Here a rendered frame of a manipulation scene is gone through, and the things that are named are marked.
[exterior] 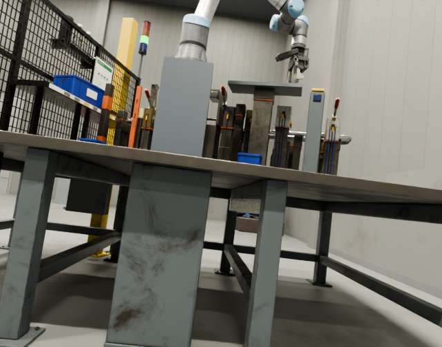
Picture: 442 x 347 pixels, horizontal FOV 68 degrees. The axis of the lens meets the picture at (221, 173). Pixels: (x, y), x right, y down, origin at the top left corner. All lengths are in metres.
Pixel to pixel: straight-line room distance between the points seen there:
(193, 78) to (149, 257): 0.70
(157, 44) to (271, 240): 10.02
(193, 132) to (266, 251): 0.53
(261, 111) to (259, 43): 9.44
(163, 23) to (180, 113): 9.95
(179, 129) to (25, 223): 0.63
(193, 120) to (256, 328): 0.80
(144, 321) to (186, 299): 0.16
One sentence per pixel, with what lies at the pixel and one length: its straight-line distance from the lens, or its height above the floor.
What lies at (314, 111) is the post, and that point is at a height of 1.04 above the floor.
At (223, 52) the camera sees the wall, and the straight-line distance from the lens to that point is 10.81.
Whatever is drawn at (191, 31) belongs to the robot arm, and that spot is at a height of 1.24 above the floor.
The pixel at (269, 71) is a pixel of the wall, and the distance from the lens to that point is 10.79.
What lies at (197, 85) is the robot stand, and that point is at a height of 1.00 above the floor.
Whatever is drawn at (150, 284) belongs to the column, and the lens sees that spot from 1.28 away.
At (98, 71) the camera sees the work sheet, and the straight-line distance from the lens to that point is 2.60.
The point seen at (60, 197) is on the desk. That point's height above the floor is 0.15.
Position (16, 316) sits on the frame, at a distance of 1.38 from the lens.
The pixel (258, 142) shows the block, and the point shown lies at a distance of 1.65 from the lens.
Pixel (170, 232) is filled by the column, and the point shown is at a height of 0.42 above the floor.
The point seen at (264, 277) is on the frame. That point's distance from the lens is 1.23.
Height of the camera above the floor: 0.56
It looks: 5 degrees up
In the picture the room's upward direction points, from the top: 7 degrees clockwise
